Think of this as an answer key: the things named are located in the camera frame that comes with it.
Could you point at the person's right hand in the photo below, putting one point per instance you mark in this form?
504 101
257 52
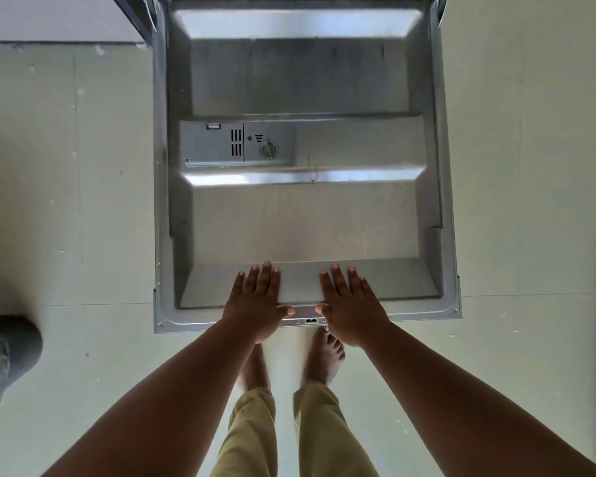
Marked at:
352 312

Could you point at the person's left hand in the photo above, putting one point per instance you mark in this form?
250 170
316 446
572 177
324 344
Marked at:
256 307

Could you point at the silver dishwasher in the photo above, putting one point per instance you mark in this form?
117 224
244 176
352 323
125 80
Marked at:
303 218

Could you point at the person's left forearm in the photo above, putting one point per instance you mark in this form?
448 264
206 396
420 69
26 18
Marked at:
154 407

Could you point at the person's right forearm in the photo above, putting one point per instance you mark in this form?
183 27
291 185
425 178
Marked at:
452 407

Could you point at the person's khaki trousers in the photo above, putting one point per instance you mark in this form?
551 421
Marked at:
318 432

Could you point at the pink base cabinet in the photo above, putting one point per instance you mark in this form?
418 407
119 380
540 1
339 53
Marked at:
54 17

